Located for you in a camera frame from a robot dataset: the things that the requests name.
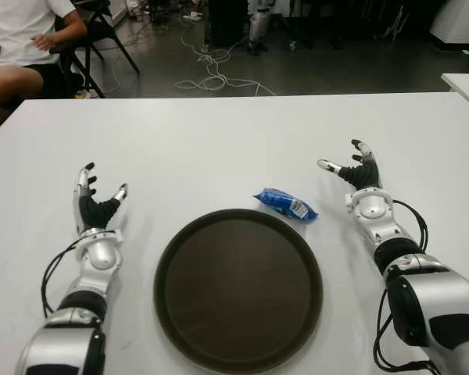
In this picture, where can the round dark brown tray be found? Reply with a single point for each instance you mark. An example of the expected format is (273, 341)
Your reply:
(238, 289)

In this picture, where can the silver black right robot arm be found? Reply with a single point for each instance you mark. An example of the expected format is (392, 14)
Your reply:
(434, 297)

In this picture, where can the white power strip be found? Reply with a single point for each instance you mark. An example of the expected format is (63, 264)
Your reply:
(192, 16)

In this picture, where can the blue Oreo snack pack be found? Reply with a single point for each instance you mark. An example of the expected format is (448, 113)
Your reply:
(281, 203)

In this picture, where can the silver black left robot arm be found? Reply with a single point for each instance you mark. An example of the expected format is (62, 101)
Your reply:
(97, 254)

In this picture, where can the seated person in white shirt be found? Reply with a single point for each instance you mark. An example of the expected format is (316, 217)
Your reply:
(19, 31)

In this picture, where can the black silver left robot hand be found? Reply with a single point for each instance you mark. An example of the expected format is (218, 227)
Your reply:
(92, 211)

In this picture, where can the black folding chair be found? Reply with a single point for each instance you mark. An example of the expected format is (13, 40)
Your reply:
(90, 35)

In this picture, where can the white cabinet with black base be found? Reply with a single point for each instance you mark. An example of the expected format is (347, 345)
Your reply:
(461, 19)

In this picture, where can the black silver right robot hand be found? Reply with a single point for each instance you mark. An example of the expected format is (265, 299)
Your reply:
(363, 173)

